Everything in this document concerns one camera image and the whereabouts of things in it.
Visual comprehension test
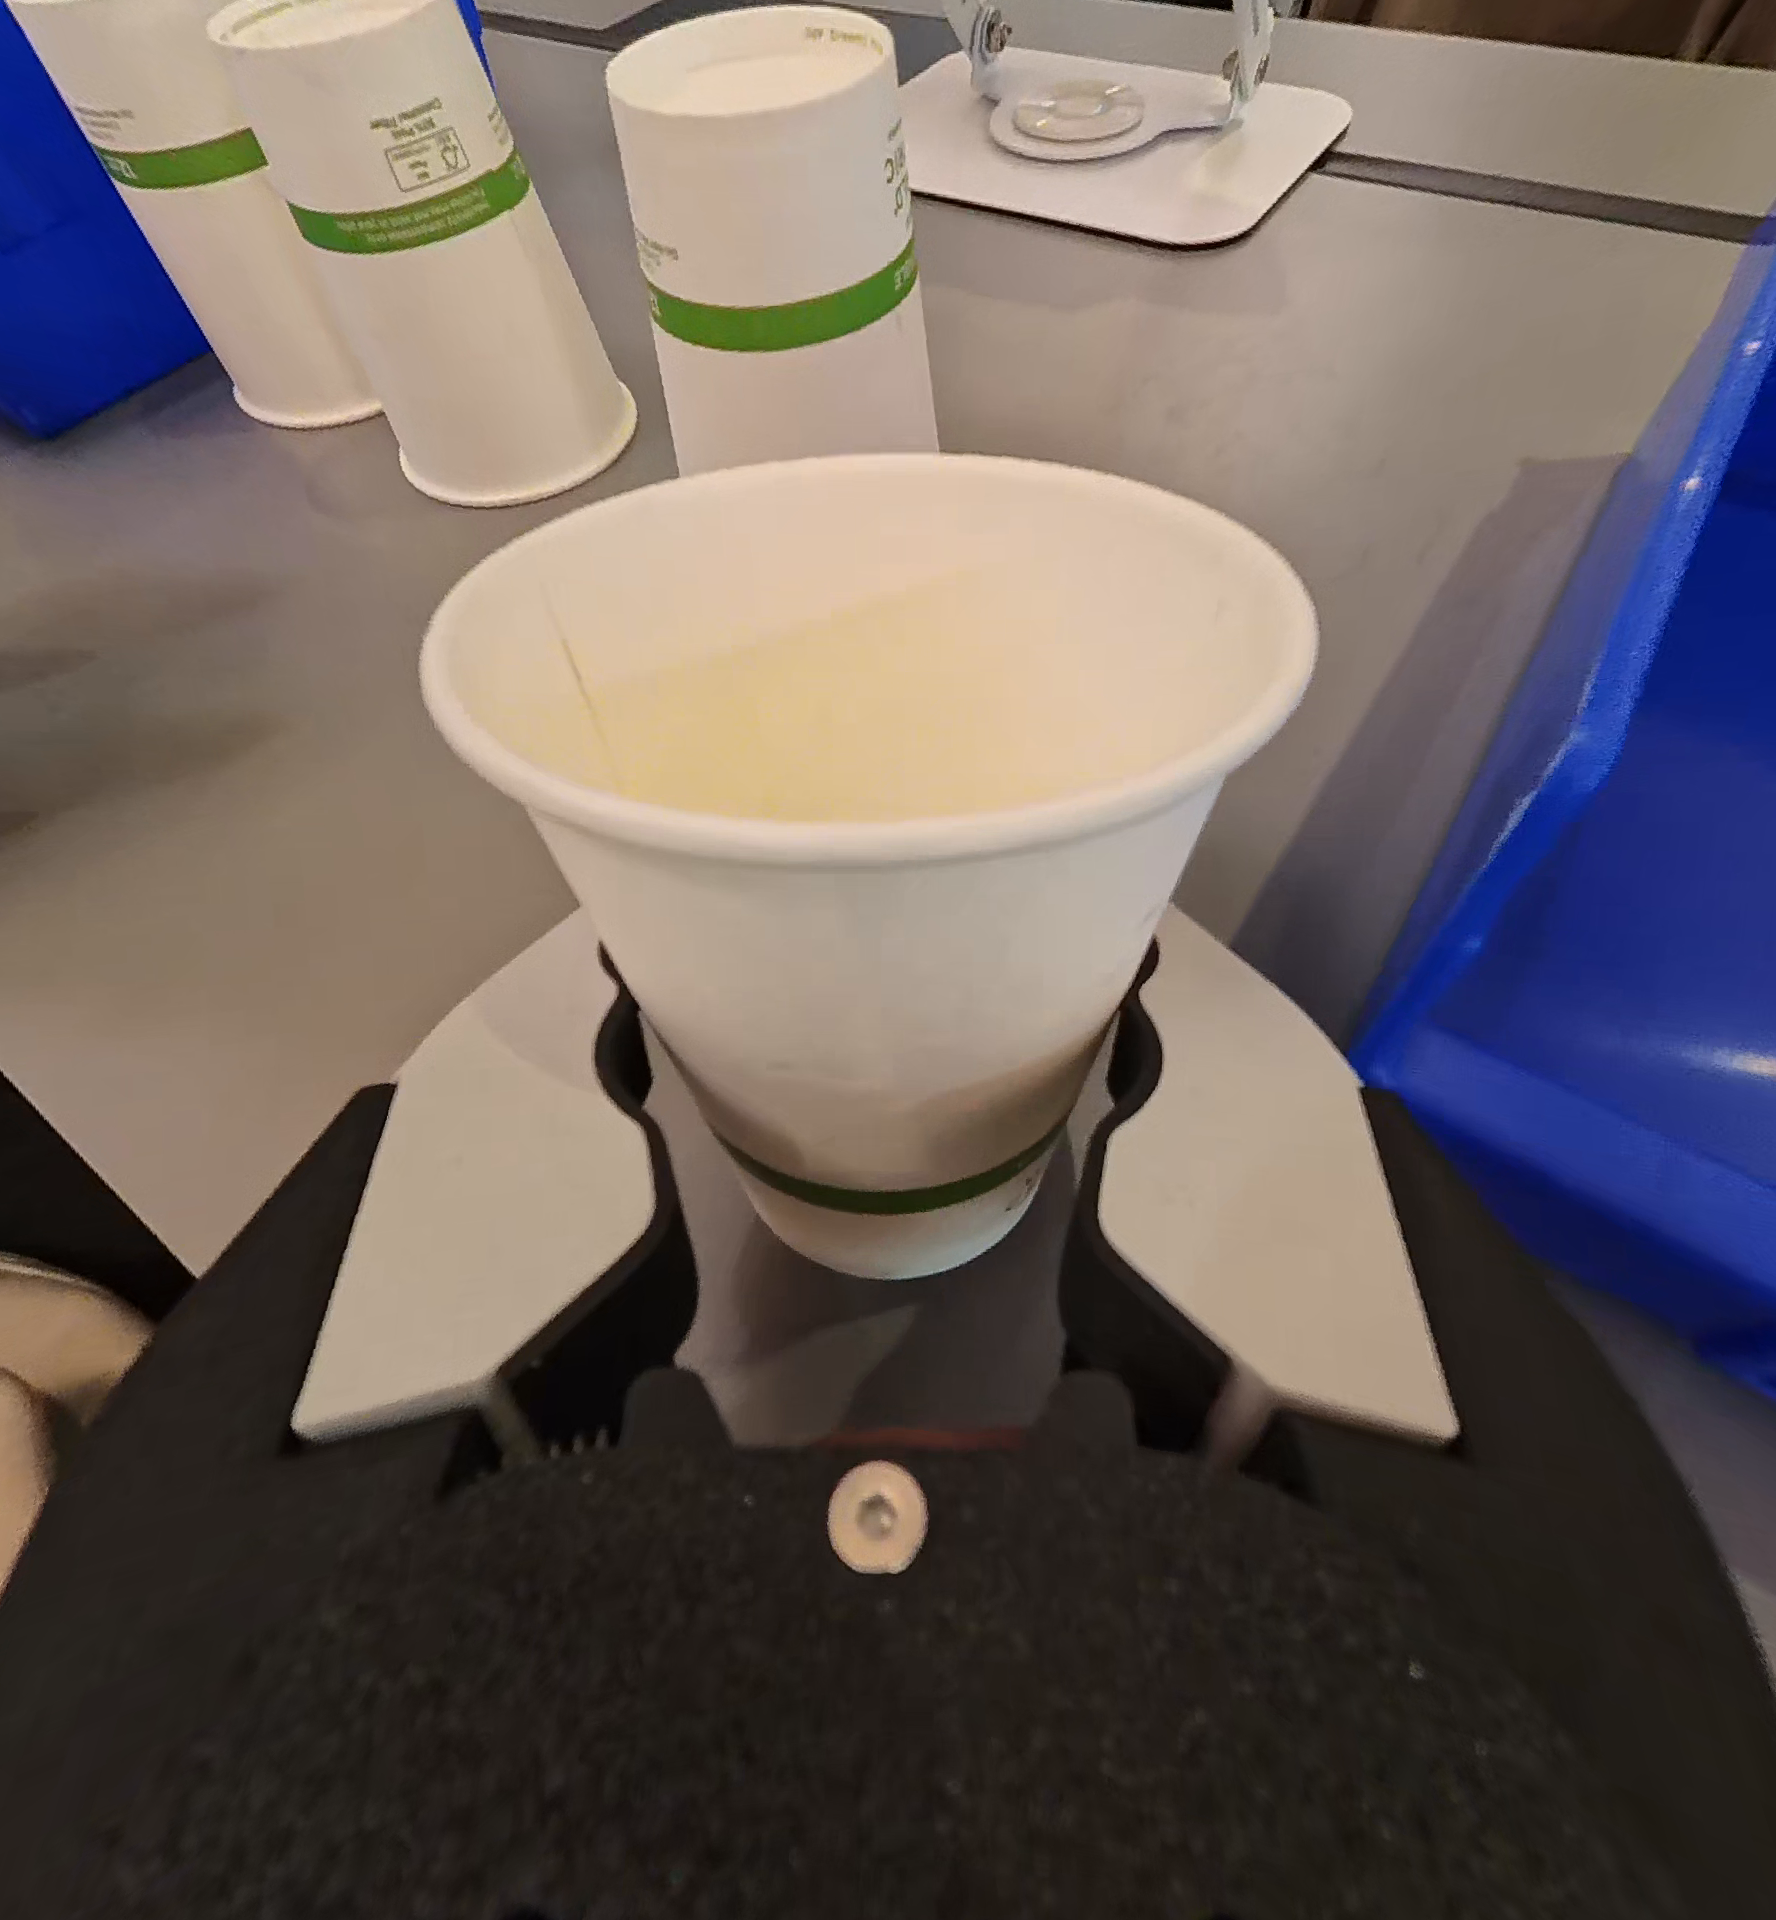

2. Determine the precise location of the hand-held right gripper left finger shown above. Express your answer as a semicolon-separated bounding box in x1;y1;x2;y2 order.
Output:
290;943;704;1455

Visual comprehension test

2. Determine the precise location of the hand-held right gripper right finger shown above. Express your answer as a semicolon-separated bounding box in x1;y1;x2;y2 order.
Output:
1055;907;1461;1470

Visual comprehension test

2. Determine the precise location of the blue plastic bin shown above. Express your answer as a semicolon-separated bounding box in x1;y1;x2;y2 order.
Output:
0;0;217;440
1347;87;1776;1445

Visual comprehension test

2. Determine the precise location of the person's cream sweatshirt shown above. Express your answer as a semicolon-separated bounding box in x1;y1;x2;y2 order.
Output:
0;1249;157;1704

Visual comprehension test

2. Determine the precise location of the white paper cup green band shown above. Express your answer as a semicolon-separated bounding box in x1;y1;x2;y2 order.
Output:
3;0;383;430
604;7;940;486
419;454;1320;1281
208;0;640;509

